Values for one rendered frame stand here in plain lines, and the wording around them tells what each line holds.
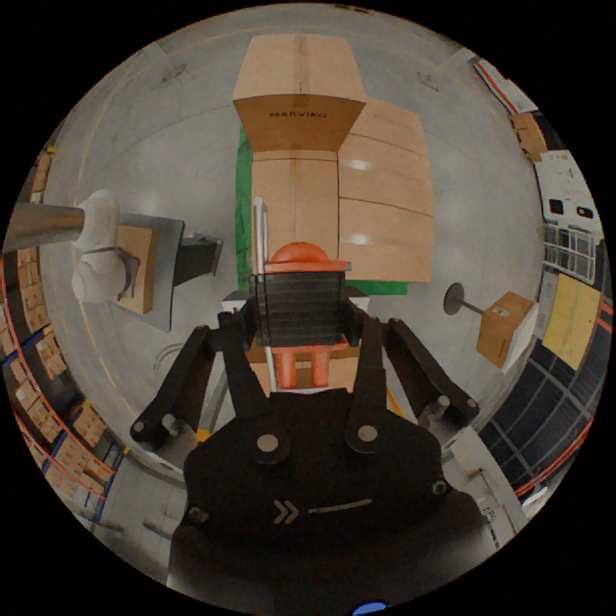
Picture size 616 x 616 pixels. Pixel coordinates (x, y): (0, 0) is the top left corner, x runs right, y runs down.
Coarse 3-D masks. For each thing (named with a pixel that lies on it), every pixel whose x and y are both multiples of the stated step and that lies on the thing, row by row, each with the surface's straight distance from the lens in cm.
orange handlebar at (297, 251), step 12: (276, 252) 16; (288, 252) 16; (300, 252) 16; (312, 252) 16; (324, 252) 17; (276, 360) 20; (288, 360) 20; (312, 360) 20; (324, 360) 20; (288, 372) 20; (312, 372) 21; (324, 372) 21; (288, 384) 22
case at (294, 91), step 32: (256, 64) 84; (288, 64) 82; (320, 64) 83; (352, 64) 89; (256, 96) 66; (288, 96) 66; (320, 96) 66; (352, 96) 69; (256, 128) 80; (288, 128) 80; (320, 128) 80
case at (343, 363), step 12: (252, 348) 61; (264, 348) 60; (348, 348) 59; (252, 360) 55; (264, 360) 55; (300, 360) 53; (336, 360) 54; (348, 360) 56; (264, 372) 56; (336, 372) 57; (348, 372) 59; (264, 384) 59; (336, 384) 61; (348, 384) 63
